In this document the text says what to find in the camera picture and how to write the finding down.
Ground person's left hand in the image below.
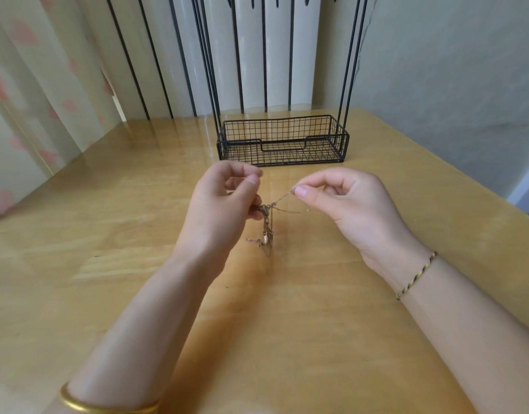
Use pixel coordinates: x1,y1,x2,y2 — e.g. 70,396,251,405
171,159,267,283

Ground person's right hand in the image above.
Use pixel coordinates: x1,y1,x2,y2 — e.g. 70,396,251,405
292,166,435,296

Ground chain necklace with pendant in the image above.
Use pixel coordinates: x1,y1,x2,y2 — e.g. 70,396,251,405
244,187,311,251

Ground black wire jewelry rack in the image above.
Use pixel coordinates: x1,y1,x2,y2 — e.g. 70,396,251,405
189,0,380,167

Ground person's right forearm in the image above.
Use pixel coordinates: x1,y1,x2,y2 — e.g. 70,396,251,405
396,256,529,414

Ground person's left forearm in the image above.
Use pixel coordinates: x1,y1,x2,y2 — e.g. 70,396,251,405
42,252,221,414

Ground white black-striped curtain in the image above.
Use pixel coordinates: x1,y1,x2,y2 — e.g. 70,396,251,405
74,0,323,122

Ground pink floral curtain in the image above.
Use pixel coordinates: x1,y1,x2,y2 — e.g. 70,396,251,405
0,0,125,219

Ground gold bangle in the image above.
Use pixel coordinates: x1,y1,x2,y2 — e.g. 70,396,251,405
57,382,162,414

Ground braided cord bracelet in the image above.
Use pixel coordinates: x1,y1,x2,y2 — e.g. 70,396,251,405
396,249,440,302

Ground white door frame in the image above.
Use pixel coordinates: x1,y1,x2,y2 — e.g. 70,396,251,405
507,153,529,214

